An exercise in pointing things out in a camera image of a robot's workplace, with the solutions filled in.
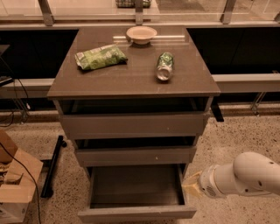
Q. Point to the grey bottom drawer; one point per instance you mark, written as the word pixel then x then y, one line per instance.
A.
pixel 136 193

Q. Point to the grey top drawer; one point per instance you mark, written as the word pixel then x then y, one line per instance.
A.
pixel 83 119

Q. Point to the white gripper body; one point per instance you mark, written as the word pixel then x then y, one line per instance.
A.
pixel 207 182

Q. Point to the green soda can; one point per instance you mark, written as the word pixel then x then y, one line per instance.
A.
pixel 165 64

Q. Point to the grey middle drawer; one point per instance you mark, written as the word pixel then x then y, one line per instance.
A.
pixel 135 151

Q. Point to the cardboard box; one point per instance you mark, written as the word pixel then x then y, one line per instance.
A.
pixel 19 176

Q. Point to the green chip bag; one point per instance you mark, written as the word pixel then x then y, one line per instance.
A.
pixel 100 57

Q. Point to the black metal stand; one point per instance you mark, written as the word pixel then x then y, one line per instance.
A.
pixel 50 164

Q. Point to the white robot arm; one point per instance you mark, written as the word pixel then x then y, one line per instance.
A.
pixel 250 174

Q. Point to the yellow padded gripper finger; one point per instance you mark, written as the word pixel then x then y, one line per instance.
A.
pixel 191 185

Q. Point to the grey drawer cabinet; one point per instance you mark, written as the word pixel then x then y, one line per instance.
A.
pixel 137 77

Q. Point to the grey drawer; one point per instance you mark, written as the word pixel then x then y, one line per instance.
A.
pixel 135 151
pixel 83 119
pixel 136 193

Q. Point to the white bowl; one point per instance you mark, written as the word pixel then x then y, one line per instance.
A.
pixel 141 35

